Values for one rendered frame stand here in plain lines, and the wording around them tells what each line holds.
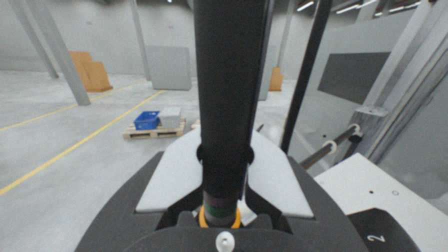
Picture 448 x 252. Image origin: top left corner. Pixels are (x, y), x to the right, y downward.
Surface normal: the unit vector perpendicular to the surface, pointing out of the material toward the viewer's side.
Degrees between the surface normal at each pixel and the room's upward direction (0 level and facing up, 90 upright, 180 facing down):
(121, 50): 90
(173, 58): 90
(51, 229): 0
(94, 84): 90
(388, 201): 50
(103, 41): 90
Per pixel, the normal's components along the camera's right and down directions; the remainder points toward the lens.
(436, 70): -1.00, -0.04
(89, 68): 0.05, 0.46
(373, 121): -0.83, 0.23
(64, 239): 0.04, -0.89
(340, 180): -0.74, -0.60
